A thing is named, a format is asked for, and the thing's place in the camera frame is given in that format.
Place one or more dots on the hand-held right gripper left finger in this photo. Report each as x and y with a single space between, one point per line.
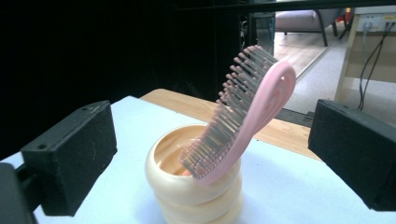
71 155

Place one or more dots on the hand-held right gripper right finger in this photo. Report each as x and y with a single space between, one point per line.
355 152

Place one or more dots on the pink hairbrush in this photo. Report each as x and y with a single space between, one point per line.
258 105

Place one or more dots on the cream ribbed cup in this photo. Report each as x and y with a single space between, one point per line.
186 199

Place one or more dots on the white table mat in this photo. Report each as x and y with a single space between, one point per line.
295 193

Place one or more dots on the light wooden cabinet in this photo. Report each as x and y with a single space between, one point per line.
387 67

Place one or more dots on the metal floor track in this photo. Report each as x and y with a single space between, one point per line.
311 65

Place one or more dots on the dark curtain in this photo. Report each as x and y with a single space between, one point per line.
93 46

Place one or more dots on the wooden table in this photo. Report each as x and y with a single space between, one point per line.
186 104

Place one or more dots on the grey chair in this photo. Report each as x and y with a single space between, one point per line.
299 20

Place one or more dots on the white wall socket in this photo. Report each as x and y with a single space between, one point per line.
375 21

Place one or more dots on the black metal frame bar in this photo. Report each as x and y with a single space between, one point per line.
280 5

